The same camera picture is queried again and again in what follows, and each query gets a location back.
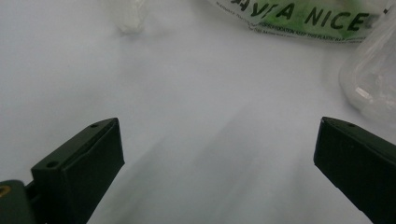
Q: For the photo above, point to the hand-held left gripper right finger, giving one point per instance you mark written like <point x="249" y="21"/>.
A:
<point x="358" y="161"/>

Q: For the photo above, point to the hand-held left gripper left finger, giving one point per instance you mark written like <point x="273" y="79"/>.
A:
<point x="77" y="174"/>

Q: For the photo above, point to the clear printed plastic bag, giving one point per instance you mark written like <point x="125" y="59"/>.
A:
<point x="311" y="21"/>

